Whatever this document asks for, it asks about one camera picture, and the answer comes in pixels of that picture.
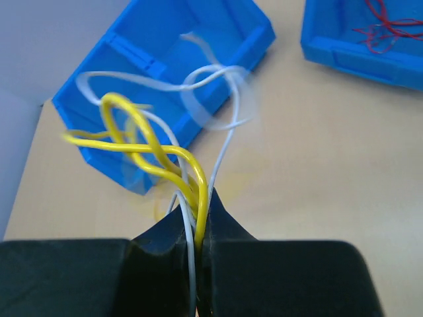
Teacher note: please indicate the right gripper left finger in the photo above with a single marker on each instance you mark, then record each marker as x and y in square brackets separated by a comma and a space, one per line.
[144, 276]

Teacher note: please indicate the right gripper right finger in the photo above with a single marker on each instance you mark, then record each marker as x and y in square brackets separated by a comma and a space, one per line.
[244, 276]

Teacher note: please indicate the small blue bin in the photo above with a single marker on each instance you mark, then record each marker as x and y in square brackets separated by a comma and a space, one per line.
[349, 37]

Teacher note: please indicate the large divided blue bin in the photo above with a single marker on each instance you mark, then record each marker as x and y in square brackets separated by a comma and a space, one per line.
[186, 60]

